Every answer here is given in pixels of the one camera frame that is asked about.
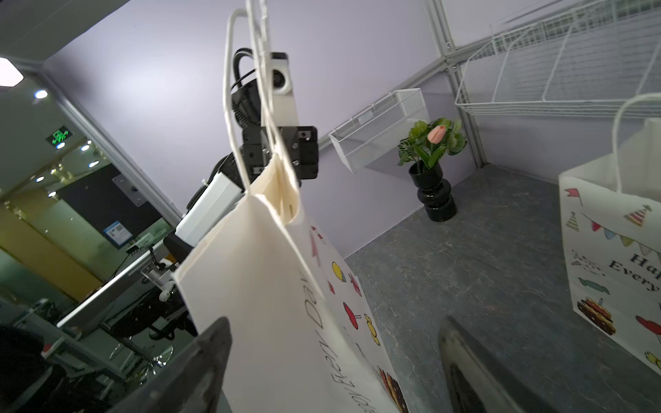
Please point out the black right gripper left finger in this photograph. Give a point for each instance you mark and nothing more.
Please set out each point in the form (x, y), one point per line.
(192, 382)

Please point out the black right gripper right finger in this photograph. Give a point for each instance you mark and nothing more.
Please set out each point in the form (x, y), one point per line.
(477, 381)

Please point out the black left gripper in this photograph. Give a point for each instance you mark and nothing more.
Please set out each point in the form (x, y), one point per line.
(302, 147)

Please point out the small white party paper bag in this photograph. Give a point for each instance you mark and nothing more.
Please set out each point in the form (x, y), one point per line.
(303, 336)

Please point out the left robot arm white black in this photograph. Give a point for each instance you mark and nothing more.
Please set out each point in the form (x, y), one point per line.
(223, 188)

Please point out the rear white party paper bag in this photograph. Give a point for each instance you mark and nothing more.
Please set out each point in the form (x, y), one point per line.
(610, 222)

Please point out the potted plant with pink flower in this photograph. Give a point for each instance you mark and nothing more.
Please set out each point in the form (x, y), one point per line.
(423, 149)

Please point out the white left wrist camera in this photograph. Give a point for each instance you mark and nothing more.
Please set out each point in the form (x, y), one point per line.
(285, 109)

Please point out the white wire side basket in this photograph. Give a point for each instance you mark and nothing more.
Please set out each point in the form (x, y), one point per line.
(379, 128)

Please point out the white wire wall shelf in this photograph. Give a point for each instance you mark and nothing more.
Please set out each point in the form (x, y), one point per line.
(583, 62)

